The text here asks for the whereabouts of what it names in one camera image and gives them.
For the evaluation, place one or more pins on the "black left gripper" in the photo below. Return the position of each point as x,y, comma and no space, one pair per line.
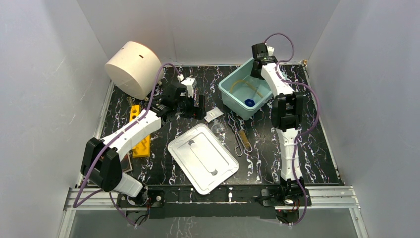
199,104

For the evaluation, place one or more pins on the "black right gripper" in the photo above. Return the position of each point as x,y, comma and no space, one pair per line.
253,74

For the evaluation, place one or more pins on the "white paper packet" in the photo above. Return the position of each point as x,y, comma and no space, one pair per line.
213,114

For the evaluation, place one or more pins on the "teal plastic bin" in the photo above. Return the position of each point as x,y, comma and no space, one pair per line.
239,86

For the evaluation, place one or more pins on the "clear cylinder blue base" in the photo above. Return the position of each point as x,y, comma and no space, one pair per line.
249,102

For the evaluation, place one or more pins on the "glass test tube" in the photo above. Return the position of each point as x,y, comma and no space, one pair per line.
130,101

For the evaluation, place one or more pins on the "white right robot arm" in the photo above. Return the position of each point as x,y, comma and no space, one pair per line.
286,117

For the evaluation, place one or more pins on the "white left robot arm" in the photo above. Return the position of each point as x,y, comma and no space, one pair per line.
102,158

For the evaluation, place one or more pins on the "white bin lid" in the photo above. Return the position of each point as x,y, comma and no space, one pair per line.
203,158

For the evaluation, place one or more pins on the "wooden test tube clamp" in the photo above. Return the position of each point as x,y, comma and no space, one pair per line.
245,142

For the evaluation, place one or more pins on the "yellow test tube rack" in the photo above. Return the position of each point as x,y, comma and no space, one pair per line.
142,149

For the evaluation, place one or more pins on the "cream cylindrical drum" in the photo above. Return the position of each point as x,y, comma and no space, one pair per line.
133,69

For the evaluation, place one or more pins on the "dark book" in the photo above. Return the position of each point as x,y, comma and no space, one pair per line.
126,164

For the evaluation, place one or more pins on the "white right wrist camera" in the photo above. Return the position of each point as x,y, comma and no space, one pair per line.
270,51

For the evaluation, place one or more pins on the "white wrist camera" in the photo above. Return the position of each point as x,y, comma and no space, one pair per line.
270,51
190,84

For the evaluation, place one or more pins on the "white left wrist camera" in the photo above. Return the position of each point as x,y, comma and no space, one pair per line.
190,84

